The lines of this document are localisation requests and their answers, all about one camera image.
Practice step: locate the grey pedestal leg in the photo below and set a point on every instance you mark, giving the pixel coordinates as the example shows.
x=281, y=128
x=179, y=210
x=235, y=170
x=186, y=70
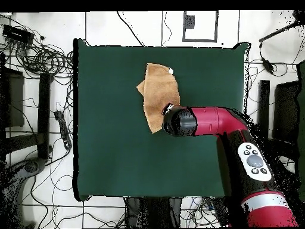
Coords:
x=26, y=168

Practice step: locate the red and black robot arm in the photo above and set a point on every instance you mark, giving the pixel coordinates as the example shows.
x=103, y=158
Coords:
x=214, y=120

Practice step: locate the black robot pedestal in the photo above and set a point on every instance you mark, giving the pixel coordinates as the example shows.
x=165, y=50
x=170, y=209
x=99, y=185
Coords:
x=155, y=212

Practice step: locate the black rectangular bar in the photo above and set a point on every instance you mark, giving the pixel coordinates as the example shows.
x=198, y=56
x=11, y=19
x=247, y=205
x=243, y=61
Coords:
x=220, y=211

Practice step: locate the black metal frame stand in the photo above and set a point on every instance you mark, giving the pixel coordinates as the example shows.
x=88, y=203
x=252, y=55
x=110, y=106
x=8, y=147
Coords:
x=44, y=107
x=264, y=107

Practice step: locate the grey camera box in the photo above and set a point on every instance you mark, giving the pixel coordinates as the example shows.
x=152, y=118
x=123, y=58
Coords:
x=190, y=22

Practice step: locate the black tripod pole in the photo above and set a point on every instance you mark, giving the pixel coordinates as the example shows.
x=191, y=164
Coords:
x=276, y=32

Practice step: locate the dark green table cloth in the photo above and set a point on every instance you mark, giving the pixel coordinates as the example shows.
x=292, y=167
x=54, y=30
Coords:
x=107, y=119

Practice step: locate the black power strip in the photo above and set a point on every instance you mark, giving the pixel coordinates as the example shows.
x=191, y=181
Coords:
x=63, y=128

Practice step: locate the black electronics box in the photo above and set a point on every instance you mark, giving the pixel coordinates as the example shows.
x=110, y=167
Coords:
x=17, y=34

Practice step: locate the orange terry towel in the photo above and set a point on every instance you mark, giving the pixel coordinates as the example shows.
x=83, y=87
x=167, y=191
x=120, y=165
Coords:
x=159, y=95

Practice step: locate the grey square frame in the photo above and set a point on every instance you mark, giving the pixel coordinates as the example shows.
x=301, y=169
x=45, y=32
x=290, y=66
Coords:
x=184, y=33

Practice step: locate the black power adapter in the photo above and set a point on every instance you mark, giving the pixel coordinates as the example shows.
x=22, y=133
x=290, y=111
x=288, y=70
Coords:
x=268, y=65

